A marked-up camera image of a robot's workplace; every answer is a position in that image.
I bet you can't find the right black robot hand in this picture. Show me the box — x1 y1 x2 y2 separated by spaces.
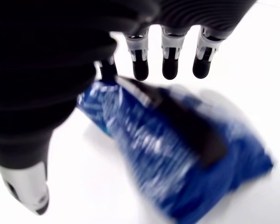
0 0 257 217

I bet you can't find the blue Oreo packet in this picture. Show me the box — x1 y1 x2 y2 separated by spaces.
76 76 275 224

